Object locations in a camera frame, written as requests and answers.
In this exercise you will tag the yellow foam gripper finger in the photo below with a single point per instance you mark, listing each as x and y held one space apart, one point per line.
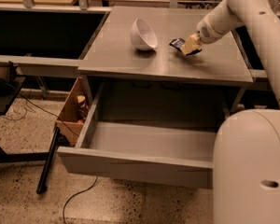
192 45

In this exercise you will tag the dark blue snack bar wrapper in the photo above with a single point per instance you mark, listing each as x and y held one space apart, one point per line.
177 43

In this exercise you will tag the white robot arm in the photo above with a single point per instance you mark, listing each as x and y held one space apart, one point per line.
246 163

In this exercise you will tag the grey open top drawer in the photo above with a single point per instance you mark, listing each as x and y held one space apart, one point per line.
151 134

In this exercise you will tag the white ceramic bowl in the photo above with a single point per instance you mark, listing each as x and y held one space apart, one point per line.
142 36

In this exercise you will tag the grey metal cabinet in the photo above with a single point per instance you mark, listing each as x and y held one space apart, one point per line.
112 54

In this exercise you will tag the brown cardboard box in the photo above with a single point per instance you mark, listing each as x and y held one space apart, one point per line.
74 112

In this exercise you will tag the dark side tray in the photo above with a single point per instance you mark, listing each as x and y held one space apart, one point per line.
10 85

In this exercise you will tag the grey metal rail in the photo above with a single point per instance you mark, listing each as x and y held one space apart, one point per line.
44 67

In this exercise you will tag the black table leg frame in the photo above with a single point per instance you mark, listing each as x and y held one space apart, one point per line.
46 157

